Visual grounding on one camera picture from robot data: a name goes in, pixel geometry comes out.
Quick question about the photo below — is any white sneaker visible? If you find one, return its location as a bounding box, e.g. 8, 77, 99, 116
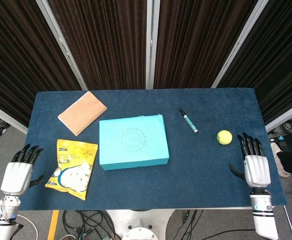
270, 141, 290, 178

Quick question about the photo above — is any blue table cloth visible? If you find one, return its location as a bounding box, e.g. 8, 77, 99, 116
17, 87, 288, 211

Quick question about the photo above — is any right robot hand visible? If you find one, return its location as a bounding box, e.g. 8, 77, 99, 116
229, 132, 272, 189

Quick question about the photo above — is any green and black marker pen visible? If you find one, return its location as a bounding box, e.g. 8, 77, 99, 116
179, 107, 199, 134

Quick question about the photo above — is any white floor cable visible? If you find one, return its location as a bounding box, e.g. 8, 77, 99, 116
10, 217, 39, 240

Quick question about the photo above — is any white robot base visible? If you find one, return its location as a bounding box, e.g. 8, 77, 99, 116
105, 208, 176, 240

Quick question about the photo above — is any yellow marshmallow bag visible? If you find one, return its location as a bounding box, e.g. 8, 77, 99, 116
44, 139, 99, 201

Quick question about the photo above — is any dark pleated partition panel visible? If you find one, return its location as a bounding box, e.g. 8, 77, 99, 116
211, 0, 292, 133
150, 0, 270, 90
35, 0, 153, 91
0, 0, 88, 135

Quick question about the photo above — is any yellow floor tape strip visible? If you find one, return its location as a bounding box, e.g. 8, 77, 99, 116
47, 209, 60, 240

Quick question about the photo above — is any brown spiral notebook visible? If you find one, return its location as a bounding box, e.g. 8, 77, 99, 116
57, 90, 108, 137

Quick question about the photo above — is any yellow tennis ball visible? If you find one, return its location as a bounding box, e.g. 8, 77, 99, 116
216, 129, 233, 146

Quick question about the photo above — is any person's black trouser leg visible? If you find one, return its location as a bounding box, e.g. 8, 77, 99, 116
277, 151, 292, 176

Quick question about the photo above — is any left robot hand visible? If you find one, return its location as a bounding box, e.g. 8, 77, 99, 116
0, 144, 44, 196

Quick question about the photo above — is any turquoise cardboard shoe box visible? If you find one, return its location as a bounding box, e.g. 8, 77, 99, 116
98, 114, 171, 172

